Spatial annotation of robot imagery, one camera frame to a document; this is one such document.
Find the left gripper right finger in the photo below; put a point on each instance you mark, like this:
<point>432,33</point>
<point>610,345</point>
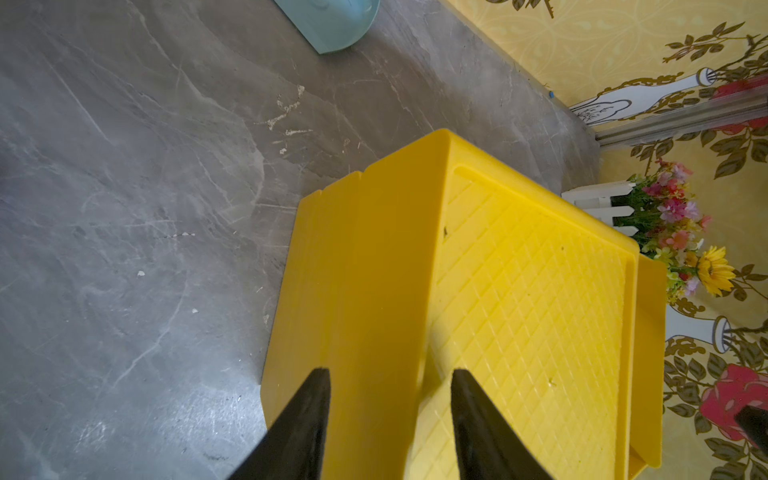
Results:
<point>486,446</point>

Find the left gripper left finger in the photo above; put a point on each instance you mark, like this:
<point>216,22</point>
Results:
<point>293,447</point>

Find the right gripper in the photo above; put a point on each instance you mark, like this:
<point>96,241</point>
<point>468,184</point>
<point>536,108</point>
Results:
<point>754,423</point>

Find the yellow drawer cabinet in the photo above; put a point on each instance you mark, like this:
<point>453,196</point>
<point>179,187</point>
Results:
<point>439,257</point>

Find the flowers in white fence pot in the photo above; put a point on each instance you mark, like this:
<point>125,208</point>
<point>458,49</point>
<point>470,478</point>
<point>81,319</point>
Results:
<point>659,213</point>

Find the blue plastic dustpan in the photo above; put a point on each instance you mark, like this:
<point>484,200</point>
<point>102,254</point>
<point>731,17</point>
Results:
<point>330,26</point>

